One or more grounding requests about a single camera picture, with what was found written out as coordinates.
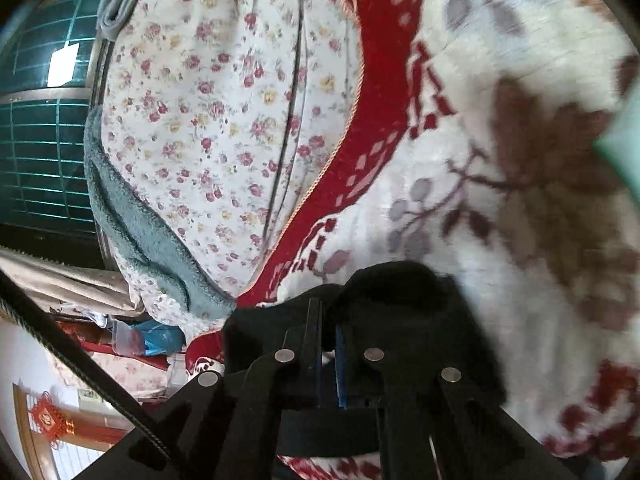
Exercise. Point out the grey folded cloth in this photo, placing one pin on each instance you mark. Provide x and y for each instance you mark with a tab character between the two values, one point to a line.
115	10

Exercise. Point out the pale teal box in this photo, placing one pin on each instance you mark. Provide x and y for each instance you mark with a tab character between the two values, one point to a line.
622	135

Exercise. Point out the blue plastic bag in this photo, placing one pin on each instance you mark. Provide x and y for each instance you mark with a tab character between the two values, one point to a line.
157	337

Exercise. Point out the teal fleece garment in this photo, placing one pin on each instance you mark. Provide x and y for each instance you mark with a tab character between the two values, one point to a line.
130	230

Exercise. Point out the pale floral pillow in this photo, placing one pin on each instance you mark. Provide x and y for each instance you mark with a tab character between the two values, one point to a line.
130	375

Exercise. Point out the red knot ornament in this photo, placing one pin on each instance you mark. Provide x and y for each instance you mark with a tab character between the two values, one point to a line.
46	417

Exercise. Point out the clear plastic bag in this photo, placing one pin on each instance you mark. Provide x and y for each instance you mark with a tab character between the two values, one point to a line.
122	340

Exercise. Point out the red leaf-patterned blanket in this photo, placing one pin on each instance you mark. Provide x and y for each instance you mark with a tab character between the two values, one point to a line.
500	210

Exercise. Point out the white floral quilt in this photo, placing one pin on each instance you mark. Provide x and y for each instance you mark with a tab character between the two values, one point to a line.
200	110

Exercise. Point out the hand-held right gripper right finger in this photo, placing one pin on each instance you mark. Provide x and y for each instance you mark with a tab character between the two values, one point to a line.
341	370

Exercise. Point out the beige curtain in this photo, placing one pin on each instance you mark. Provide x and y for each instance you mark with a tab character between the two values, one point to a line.
60	280

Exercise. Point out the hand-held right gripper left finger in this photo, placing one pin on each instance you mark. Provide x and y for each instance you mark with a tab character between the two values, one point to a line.
316	360

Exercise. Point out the black pants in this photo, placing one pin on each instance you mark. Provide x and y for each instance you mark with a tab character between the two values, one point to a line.
400	300

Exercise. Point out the green grid window screen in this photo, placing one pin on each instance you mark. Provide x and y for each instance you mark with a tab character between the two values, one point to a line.
40	160

